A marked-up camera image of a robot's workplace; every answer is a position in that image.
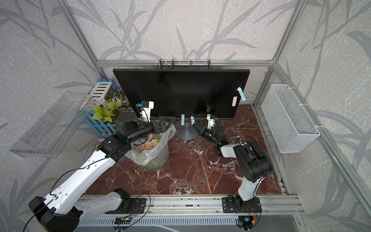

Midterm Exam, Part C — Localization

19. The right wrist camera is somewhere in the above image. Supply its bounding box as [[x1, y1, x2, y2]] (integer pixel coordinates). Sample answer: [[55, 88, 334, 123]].
[[206, 114, 218, 130]]

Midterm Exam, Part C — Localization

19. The blue white picket planter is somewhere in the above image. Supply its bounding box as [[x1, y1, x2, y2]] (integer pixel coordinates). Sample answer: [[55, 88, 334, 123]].
[[84, 79, 129, 138]]

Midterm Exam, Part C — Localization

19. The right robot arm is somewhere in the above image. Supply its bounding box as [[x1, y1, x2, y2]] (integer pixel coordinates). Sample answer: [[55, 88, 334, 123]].
[[193, 124, 273, 203]]

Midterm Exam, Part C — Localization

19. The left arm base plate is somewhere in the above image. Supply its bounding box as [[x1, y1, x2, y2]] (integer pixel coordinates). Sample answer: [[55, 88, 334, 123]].
[[105, 198, 146, 215]]

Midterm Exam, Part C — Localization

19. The mesh trash bin with bag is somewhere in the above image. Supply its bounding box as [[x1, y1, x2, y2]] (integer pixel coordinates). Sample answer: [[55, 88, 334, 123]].
[[125, 124, 176, 172]]

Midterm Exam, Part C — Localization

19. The aluminium front rail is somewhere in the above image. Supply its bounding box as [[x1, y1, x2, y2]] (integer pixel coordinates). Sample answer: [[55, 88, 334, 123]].
[[72, 194, 305, 218]]

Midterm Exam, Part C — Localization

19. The round grey monitor stand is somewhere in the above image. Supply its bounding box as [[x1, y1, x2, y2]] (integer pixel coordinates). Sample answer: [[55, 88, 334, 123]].
[[175, 119, 198, 141]]

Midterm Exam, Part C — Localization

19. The blue sticky note right edge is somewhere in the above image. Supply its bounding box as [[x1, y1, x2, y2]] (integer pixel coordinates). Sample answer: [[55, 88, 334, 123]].
[[237, 87, 246, 102]]

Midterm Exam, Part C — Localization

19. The white wire mesh basket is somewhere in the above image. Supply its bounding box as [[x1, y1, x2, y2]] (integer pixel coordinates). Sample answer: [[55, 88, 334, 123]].
[[261, 84, 320, 153]]

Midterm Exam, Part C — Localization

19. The blue sticky note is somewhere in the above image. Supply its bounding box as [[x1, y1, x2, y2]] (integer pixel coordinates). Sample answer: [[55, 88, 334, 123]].
[[190, 116, 195, 125], [181, 114, 185, 126]]

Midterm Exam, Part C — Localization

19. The black computer monitor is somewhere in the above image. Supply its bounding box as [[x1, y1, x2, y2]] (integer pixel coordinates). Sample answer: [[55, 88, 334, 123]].
[[113, 69, 250, 119]]

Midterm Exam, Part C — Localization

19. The pink sticky note right side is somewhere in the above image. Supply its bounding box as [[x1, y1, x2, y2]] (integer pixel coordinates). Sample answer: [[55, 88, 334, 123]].
[[232, 96, 238, 107]]

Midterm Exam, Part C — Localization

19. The small circuit board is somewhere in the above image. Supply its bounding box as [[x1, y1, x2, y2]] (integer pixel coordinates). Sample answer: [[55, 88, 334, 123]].
[[114, 217, 132, 225]]

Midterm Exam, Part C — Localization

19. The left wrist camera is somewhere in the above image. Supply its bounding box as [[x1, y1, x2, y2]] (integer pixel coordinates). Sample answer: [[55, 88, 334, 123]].
[[136, 101, 154, 122]]

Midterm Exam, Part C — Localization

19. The clear plastic tray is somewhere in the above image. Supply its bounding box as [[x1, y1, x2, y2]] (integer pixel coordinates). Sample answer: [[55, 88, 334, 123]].
[[10, 91, 95, 159]]

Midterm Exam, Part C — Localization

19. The green artificial plant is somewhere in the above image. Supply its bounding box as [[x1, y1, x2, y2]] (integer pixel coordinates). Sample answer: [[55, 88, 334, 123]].
[[91, 88, 129, 124]]

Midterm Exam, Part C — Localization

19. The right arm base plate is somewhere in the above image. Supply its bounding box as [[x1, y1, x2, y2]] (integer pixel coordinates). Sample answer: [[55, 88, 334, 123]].
[[222, 195, 262, 213]]

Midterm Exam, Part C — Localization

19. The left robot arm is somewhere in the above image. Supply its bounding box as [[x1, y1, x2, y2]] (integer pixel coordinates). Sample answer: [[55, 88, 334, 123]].
[[29, 111, 175, 232]]

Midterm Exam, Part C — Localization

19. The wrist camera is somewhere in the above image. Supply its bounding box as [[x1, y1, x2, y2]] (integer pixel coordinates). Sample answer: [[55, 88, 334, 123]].
[[206, 114, 218, 130], [136, 101, 154, 122]]

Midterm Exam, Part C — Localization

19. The black wire rack behind monitor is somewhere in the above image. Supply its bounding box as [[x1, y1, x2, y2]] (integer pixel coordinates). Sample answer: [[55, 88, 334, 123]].
[[157, 60, 213, 70]]

